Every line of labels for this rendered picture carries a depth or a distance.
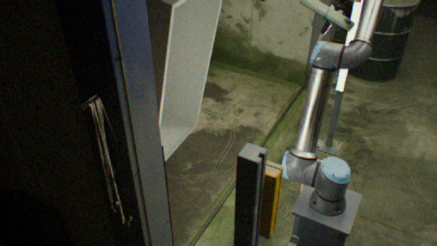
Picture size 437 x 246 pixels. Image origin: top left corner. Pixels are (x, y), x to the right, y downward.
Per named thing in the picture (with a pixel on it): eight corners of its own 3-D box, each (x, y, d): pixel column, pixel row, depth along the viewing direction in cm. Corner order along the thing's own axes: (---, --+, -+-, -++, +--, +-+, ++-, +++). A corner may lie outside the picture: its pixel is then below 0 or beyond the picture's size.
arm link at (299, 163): (309, 191, 203) (346, 45, 182) (276, 181, 209) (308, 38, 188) (314, 181, 217) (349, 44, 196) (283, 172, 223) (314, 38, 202)
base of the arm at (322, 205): (349, 197, 219) (352, 184, 213) (340, 221, 205) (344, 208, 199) (316, 185, 226) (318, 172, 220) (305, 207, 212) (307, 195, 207)
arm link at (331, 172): (342, 204, 201) (349, 179, 191) (309, 194, 207) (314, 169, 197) (348, 184, 213) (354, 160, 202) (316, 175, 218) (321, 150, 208)
